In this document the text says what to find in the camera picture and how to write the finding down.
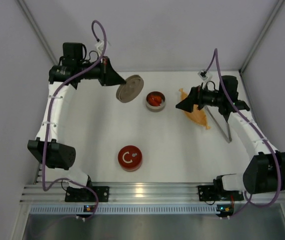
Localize slotted cable duct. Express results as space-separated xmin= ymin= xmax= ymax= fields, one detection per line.
xmin=28 ymin=203 xmax=283 ymax=215

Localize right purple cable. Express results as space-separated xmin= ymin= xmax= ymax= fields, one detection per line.
xmin=202 ymin=47 xmax=282 ymax=219

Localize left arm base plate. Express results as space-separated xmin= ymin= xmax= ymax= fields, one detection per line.
xmin=64 ymin=186 xmax=110 ymax=203

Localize woven bamboo boat tray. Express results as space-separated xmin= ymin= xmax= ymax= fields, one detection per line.
xmin=177 ymin=87 xmax=212 ymax=131

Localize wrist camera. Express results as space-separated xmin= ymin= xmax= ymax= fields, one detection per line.
xmin=95 ymin=40 xmax=110 ymax=55
xmin=197 ymin=70 xmax=213 ymax=89

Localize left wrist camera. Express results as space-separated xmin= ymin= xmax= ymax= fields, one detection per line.
xmin=95 ymin=40 xmax=110 ymax=55

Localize red sausage piece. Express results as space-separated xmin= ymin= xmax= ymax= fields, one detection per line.
xmin=147 ymin=97 xmax=160 ymax=107

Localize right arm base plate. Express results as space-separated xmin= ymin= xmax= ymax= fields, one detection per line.
xmin=197 ymin=185 xmax=244 ymax=202

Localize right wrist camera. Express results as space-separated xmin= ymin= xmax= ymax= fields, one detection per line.
xmin=197 ymin=70 xmax=213 ymax=89

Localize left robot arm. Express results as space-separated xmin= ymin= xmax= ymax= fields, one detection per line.
xmin=27 ymin=40 xmax=126 ymax=190

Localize left frame post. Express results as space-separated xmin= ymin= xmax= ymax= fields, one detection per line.
xmin=14 ymin=0 xmax=59 ymax=65

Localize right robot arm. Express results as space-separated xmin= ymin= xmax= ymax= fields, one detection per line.
xmin=175 ymin=75 xmax=285 ymax=195

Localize aluminium mounting rail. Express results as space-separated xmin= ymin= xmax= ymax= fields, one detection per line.
xmin=19 ymin=181 xmax=285 ymax=204

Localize brown round lid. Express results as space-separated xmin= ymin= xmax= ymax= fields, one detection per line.
xmin=116 ymin=74 xmax=144 ymax=103

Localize red octopus sausage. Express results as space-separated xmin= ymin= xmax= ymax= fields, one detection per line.
xmin=149 ymin=93 xmax=162 ymax=104

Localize red-banded steel container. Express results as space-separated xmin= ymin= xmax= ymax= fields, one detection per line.
xmin=120 ymin=162 xmax=142 ymax=172

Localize brown-banded steel container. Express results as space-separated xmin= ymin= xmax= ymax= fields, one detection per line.
xmin=145 ymin=91 xmax=166 ymax=112

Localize metal tongs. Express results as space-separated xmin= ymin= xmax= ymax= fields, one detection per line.
xmin=204 ymin=106 xmax=233 ymax=143

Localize red round lid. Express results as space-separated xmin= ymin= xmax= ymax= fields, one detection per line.
xmin=117 ymin=145 xmax=143 ymax=166

